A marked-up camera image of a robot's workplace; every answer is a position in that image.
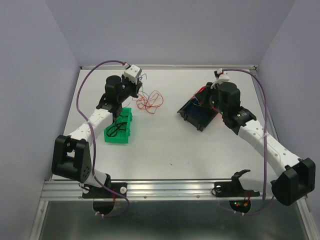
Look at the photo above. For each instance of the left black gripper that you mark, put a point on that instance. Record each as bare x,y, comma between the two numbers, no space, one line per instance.
135,87

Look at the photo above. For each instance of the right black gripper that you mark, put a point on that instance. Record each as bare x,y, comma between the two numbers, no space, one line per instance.
206,92

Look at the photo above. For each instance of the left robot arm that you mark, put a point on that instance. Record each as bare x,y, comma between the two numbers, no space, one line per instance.
74,154

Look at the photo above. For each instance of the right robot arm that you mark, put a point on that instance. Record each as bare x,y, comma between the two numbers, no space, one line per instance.
294,177

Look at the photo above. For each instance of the red and black bin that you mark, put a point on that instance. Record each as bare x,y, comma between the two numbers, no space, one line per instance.
198,116

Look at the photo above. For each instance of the green plastic bin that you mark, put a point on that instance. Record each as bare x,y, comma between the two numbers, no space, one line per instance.
119,131

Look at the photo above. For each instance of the right aluminium rail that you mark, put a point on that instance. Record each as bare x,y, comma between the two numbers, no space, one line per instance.
265,110

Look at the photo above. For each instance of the aluminium rail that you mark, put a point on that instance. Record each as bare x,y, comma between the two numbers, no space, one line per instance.
139,190
265,110

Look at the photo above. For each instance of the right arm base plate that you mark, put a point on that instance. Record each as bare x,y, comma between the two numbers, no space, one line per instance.
233,188

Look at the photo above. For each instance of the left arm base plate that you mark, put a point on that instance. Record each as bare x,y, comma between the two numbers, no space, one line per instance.
93,192

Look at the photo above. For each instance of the front aluminium rail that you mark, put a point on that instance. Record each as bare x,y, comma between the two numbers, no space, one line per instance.
139,190

